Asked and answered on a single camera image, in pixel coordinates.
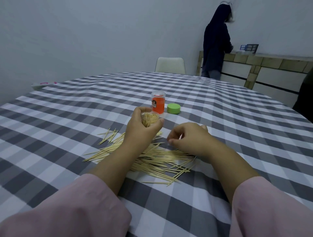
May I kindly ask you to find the grey white checked tablecloth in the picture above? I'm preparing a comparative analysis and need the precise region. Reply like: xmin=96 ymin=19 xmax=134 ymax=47
xmin=0 ymin=72 xmax=313 ymax=237

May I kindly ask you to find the bundle of toothpicks in jar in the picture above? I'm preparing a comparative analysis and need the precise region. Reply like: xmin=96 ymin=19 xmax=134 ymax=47
xmin=142 ymin=113 xmax=159 ymax=127

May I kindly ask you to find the blue white box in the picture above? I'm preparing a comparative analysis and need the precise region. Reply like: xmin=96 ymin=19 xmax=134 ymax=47
xmin=239 ymin=44 xmax=259 ymax=54

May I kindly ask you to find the dark object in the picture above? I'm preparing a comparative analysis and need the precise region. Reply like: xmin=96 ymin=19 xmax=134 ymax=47
xmin=292 ymin=73 xmax=313 ymax=117

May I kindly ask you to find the pile of loose wooden toothpicks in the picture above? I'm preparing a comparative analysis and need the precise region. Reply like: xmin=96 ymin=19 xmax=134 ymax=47
xmin=83 ymin=128 xmax=197 ymax=187

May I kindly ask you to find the green round lid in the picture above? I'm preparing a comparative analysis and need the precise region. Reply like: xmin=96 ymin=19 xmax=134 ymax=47
xmin=167 ymin=103 xmax=181 ymax=115

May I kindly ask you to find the person's left forearm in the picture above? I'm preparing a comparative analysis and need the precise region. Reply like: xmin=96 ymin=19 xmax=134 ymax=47
xmin=0 ymin=144 xmax=148 ymax=237

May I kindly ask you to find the person's left hand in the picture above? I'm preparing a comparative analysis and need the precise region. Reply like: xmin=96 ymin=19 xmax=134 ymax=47
xmin=123 ymin=107 xmax=165 ymax=153

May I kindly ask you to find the clear plastic toothpick jar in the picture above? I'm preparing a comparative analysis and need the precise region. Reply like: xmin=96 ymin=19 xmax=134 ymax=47
xmin=141 ymin=111 xmax=160 ymax=128

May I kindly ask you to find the orange plastic jar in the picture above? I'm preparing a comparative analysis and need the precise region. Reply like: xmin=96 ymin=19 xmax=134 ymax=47
xmin=151 ymin=91 xmax=166 ymax=115

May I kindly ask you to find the white pink flat object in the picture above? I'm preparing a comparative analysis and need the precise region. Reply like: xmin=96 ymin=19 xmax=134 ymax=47
xmin=30 ymin=81 xmax=58 ymax=89

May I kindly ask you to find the person's right forearm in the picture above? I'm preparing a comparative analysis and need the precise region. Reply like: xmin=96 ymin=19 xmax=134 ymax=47
xmin=197 ymin=138 xmax=313 ymax=237

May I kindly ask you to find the person's right hand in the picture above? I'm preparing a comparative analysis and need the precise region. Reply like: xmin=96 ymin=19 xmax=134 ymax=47
xmin=167 ymin=123 xmax=216 ymax=157

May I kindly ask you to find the white chair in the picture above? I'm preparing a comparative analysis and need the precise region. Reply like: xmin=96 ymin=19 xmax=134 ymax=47
xmin=155 ymin=57 xmax=186 ymax=75

